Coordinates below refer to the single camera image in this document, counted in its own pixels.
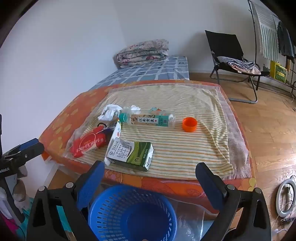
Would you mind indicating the pink cloth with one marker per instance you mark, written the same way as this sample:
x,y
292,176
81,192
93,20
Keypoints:
x,y
7,229

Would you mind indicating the long white packet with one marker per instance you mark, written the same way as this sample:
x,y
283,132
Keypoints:
x,y
116,132

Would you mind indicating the black folding chair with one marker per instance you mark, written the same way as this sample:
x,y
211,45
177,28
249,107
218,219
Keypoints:
x,y
222,44

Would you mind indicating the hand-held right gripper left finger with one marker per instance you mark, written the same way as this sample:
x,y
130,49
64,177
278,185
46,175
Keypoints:
x,y
91,183

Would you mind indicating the blue plastic basket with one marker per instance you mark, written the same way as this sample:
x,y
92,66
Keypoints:
x,y
129,222

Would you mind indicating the green striped hanging towel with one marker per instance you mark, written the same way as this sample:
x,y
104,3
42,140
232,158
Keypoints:
x,y
266,34

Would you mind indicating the orange floral blanket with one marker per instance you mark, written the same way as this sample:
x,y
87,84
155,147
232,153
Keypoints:
x,y
60,122

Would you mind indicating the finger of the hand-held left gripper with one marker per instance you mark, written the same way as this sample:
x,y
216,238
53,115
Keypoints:
x,y
25,155
30,142

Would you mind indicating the striped yellow towel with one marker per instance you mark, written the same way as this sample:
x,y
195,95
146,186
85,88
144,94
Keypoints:
x,y
185,150

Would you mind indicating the clear plastic water bottle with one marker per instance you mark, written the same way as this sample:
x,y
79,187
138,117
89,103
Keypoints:
x,y
150,119

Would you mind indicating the clear plastic bag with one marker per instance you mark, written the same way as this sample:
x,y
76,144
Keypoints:
x,y
189,222

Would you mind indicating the orange bottle cap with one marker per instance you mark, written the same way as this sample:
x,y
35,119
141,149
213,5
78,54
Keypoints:
x,y
189,125

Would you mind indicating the green white milk carton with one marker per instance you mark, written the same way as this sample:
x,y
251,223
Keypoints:
x,y
131,153

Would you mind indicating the blue plaid bedsheet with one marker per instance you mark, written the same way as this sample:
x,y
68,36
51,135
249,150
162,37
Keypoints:
x,y
148,71

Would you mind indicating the red packet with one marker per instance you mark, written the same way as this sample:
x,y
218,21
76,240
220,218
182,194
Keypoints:
x,y
87,144

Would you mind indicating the person's left hand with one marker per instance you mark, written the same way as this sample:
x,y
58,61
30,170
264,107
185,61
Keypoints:
x,y
20,190

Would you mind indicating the yellow green box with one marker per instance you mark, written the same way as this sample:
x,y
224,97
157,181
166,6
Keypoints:
x,y
277,71

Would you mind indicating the dark hanging clothes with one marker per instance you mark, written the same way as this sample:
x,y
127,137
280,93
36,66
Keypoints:
x,y
284,41

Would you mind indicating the small white tissue piece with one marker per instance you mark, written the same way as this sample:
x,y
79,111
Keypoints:
x,y
135,108

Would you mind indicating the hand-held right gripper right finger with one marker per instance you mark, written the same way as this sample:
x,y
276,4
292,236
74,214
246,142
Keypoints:
x,y
208,185

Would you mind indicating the teal cloth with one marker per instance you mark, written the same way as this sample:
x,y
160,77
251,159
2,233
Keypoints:
x,y
62,217

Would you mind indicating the black metal drying rack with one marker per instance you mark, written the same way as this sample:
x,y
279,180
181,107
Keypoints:
x,y
255,46

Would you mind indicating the folded floral quilt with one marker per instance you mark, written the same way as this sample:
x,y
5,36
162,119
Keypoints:
x,y
143,53

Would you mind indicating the checked cloth on chair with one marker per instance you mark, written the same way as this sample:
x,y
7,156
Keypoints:
x,y
240,64

